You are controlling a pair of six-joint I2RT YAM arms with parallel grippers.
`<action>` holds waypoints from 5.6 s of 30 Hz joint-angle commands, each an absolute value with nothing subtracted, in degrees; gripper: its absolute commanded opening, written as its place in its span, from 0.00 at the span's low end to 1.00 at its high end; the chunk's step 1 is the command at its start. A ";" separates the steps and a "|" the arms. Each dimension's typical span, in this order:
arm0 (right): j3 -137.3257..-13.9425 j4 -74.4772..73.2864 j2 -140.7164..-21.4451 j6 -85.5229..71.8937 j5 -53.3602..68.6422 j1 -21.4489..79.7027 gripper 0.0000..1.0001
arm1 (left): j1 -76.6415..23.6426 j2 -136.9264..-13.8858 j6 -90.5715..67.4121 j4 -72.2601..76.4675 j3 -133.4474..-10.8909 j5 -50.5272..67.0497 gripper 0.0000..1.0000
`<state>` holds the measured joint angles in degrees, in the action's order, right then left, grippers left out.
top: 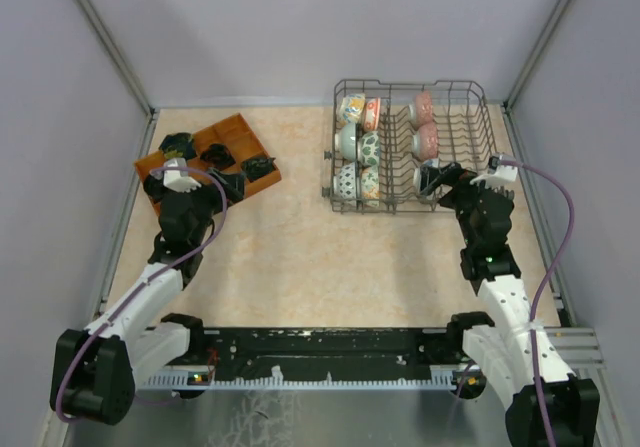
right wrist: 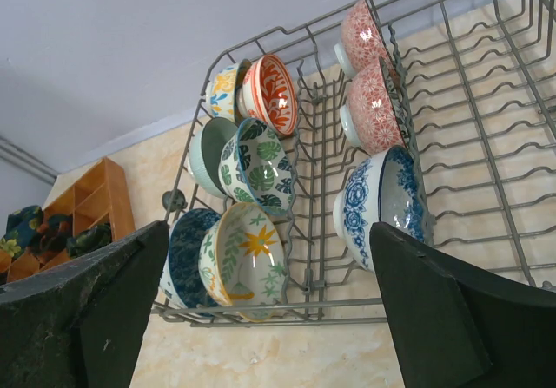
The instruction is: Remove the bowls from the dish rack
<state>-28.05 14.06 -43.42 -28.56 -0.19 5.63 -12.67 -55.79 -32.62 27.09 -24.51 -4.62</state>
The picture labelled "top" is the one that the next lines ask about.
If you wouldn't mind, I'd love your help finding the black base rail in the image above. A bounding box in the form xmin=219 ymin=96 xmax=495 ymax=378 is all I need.
xmin=168 ymin=327 xmax=486 ymax=399

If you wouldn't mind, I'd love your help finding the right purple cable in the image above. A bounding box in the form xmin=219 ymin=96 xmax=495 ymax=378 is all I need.
xmin=499 ymin=155 xmax=577 ymax=447

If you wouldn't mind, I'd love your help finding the blue white floral bowl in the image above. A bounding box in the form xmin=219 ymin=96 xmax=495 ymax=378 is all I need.
xmin=413 ymin=158 xmax=440 ymax=197

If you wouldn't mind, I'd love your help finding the orange green star bowl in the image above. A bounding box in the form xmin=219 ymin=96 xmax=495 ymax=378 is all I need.
xmin=360 ymin=166 xmax=380 ymax=209

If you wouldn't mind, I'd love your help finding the yellow flower dark cloth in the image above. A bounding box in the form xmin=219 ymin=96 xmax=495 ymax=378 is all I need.
xmin=159 ymin=132 xmax=197 ymax=160

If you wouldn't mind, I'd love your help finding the orange patterned bowl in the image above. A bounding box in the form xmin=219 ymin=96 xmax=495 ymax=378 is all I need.
xmin=362 ymin=97 xmax=381 ymax=132

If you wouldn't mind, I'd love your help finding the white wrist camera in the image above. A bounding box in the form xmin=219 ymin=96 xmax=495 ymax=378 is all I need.
xmin=470 ymin=153 xmax=519 ymax=189
xmin=163 ymin=157 xmax=202 ymax=193

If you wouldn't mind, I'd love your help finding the aluminium frame rail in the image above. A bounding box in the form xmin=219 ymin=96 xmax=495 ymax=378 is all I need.
xmin=545 ymin=327 xmax=604 ymax=369

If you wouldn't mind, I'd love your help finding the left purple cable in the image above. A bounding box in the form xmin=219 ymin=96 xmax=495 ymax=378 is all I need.
xmin=53 ymin=166 xmax=229 ymax=423

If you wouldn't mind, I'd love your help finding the purple cable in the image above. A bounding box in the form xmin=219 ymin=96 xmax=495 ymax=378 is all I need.
xmin=53 ymin=166 xmax=229 ymax=423
xmin=499 ymin=155 xmax=577 ymax=447

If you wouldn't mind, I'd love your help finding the blue dotted bowl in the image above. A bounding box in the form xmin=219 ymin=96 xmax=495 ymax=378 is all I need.
xmin=332 ymin=162 xmax=361 ymax=201

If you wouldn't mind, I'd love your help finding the grey wire dish rack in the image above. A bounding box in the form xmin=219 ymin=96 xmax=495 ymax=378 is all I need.
xmin=322 ymin=79 xmax=496 ymax=214

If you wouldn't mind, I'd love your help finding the wooden compartment tray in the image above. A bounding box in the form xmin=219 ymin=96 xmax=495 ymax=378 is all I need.
xmin=135 ymin=114 xmax=281 ymax=213

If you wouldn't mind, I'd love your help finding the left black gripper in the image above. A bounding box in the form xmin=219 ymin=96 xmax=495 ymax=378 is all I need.
xmin=171 ymin=167 xmax=246 ymax=247

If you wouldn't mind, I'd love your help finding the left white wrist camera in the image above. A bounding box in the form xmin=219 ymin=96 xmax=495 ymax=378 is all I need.
xmin=163 ymin=157 xmax=202 ymax=193

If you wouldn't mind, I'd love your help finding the green leaf bowl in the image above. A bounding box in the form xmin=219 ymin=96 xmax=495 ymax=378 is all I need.
xmin=357 ymin=131 xmax=380 ymax=167

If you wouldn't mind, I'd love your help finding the pale green bowl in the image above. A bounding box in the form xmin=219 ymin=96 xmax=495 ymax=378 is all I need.
xmin=334 ymin=122 xmax=359 ymax=161

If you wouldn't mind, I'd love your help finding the orange flower rolled cloth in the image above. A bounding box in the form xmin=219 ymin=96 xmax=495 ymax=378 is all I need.
xmin=200 ymin=143 xmax=236 ymax=171

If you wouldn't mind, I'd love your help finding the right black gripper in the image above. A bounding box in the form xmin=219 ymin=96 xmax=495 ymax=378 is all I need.
xmin=419 ymin=162 xmax=502 ymax=247

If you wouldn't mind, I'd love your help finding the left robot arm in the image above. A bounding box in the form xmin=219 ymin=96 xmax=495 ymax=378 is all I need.
xmin=50 ymin=165 xmax=246 ymax=425

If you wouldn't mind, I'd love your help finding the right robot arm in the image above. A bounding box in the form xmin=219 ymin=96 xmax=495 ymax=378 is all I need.
xmin=413 ymin=156 xmax=600 ymax=446

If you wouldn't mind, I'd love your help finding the blue flower rolled cloth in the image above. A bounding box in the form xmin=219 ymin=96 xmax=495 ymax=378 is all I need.
xmin=143 ymin=174 xmax=173 ymax=204

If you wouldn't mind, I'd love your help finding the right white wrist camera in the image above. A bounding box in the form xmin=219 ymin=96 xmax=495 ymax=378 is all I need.
xmin=470 ymin=153 xmax=519 ymax=189

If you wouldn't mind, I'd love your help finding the pink bowl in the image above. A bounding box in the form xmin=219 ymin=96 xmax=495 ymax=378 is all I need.
xmin=408 ymin=91 xmax=433 ymax=128
xmin=411 ymin=122 xmax=439 ymax=161

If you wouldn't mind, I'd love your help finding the green leaf rolled cloth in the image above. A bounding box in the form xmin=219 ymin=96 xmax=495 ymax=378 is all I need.
xmin=241 ymin=155 xmax=276 ymax=182

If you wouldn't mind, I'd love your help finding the yellow blue patterned bowl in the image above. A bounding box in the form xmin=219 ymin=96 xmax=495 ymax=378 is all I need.
xmin=336 ymin=93 xmax=366 ymax=126

